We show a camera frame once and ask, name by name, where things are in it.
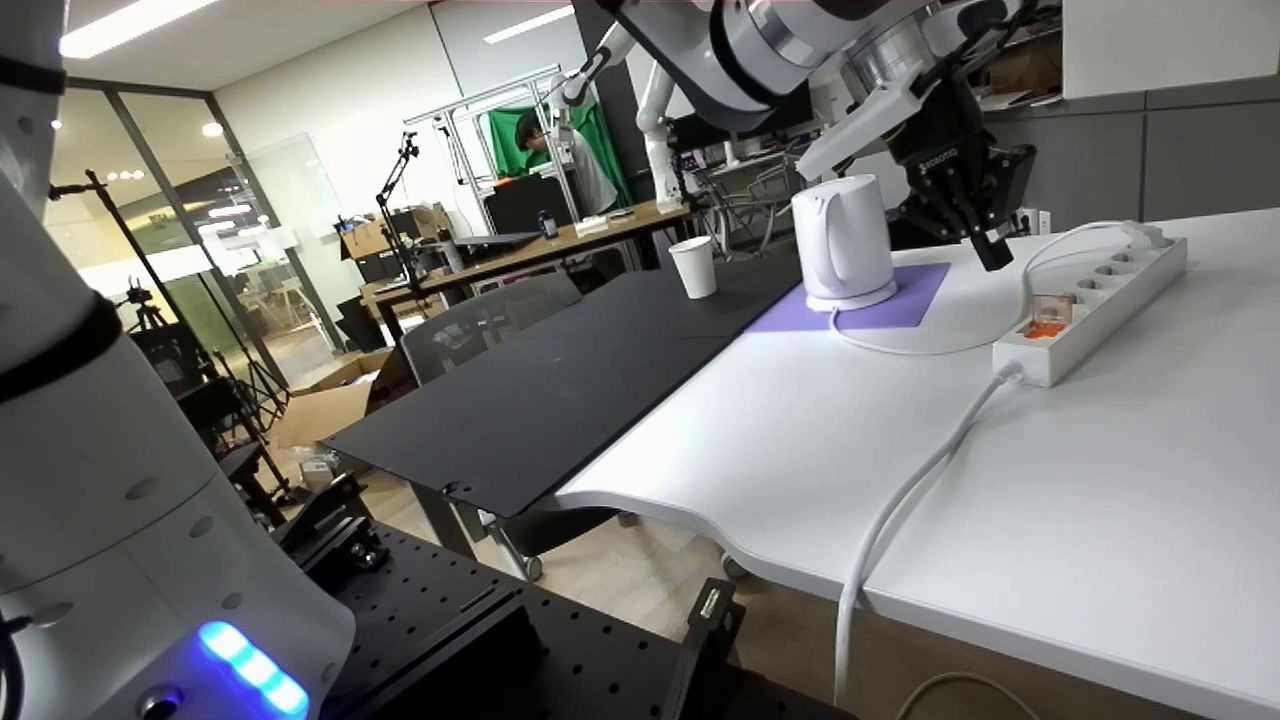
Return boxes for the black table board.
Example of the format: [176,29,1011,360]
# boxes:
[328,249,799,517]

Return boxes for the purple mat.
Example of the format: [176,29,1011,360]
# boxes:
[747,258,958,335]

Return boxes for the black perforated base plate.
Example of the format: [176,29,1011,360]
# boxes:
[321,528,742,720]

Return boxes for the white power strip cable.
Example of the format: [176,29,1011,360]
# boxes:
[830,362,1031,710]

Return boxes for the white paper cup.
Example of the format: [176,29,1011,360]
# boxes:
[669,234,716,300]

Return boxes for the grey office chair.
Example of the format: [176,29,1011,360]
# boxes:
[401,273,580,382]

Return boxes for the white power strip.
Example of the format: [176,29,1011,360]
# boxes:
[992,224,1187,387]

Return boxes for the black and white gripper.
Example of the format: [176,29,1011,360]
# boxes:
[888,77,1038,273]

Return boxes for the white electric kettle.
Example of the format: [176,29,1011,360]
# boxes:
[791,177,896,312]

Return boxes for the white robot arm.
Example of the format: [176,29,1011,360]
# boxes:
[0,0,357,720]

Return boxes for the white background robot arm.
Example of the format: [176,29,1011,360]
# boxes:
[560,21,686,203]

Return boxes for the wooden desk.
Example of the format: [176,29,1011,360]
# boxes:
[365,200,692,323]

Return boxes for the cardboard box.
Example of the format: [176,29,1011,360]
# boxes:
[268,352,388,449]

